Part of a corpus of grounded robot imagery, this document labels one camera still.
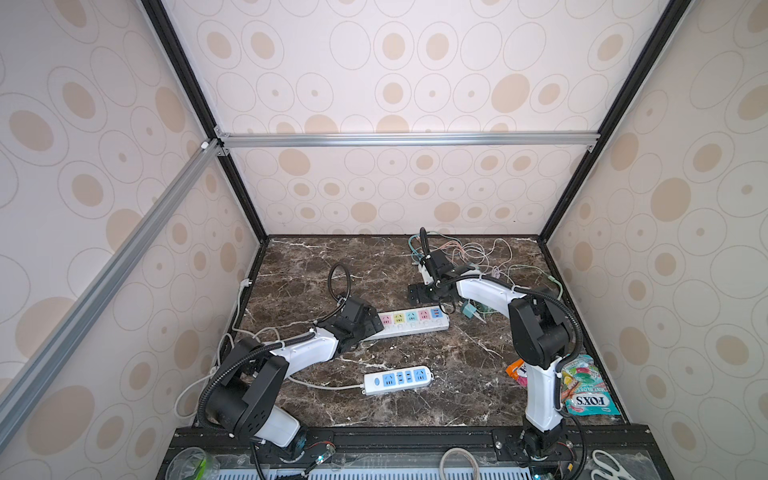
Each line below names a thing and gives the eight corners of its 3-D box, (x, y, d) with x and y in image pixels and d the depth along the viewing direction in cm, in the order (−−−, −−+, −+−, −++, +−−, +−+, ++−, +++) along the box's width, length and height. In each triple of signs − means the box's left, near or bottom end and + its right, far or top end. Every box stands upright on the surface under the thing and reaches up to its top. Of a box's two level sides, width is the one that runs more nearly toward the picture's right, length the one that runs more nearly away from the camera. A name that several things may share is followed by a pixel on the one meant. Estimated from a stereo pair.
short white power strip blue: (363, 395, 84) (363, 391, 81) (362, 377, 87) (361, 373, 84) (433, 383, 86) (435, 380, 83) (429, 366, 89) (430, 362, 86)
